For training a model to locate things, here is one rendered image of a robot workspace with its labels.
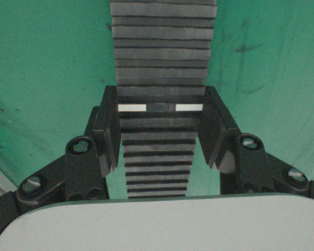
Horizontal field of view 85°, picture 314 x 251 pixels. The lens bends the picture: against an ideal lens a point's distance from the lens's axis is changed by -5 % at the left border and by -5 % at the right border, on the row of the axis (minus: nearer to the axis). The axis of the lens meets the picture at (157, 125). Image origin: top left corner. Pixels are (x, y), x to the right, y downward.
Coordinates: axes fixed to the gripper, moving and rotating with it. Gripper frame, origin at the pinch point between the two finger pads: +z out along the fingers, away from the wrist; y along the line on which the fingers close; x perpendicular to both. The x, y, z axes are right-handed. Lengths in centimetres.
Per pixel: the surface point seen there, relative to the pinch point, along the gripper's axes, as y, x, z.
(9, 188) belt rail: -17.1, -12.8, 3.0
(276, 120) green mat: 11.3, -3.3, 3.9
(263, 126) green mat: 10.3, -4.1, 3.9
